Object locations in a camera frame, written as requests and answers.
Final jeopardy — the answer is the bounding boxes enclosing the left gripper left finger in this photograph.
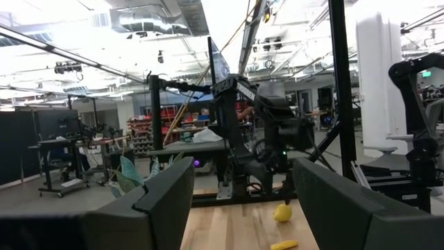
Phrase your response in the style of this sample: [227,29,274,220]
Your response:
[0,156,196,250]

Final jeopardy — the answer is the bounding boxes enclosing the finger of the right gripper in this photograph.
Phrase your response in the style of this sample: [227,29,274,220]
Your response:
[283,166,294,206]

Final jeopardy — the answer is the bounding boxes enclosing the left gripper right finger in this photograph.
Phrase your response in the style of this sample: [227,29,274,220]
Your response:
[292,158,444,250]

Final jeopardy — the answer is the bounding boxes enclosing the yellow toy lemon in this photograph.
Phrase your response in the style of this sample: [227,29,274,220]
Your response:
[273,203,293,224]

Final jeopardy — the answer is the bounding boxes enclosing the green plant in white pot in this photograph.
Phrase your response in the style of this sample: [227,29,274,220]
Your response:
[106,151,185,199]

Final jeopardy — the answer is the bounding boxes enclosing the yellow toy banana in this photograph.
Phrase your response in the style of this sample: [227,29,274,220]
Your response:
[270,240,300,250]

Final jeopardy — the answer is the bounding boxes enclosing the red parts shelving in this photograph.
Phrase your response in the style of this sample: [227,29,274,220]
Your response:
[126,117,154,156]

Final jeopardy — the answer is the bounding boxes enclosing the white plastic bag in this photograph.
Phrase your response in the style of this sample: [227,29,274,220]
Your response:
[192,127,223,144]

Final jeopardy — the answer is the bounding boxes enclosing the black rolling desk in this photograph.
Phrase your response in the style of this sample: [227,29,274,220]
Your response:
[28,134,132,199]

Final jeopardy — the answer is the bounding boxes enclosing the white building column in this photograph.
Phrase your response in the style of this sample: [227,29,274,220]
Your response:
[355,10,409,158]

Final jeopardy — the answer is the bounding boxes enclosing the black computer screen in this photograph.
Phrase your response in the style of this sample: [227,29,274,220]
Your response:
[207,36,231,95]

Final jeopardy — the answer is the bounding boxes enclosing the black monitor pole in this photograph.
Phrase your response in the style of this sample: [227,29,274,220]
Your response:
[148,74,213,151]

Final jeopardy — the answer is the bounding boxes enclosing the black aluminium rig frame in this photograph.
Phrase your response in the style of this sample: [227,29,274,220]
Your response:
[190,0,359,208]

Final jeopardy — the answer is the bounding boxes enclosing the black partition wall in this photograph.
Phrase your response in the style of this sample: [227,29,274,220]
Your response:
[0,108,81,188]

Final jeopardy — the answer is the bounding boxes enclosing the silver air duct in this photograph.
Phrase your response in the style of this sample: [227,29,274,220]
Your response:
[110,0,210,36]

